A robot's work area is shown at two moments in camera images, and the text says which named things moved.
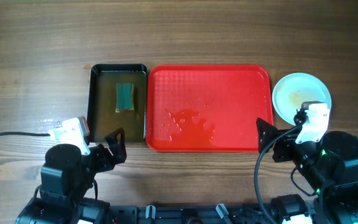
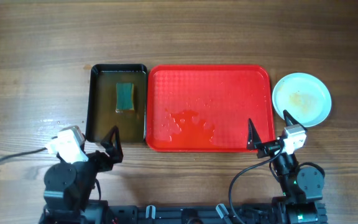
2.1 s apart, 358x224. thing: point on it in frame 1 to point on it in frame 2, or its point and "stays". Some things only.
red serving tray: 207,108 stays
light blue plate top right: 293,89 stays
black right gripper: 271,132 to 255,142
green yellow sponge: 125,96 stays
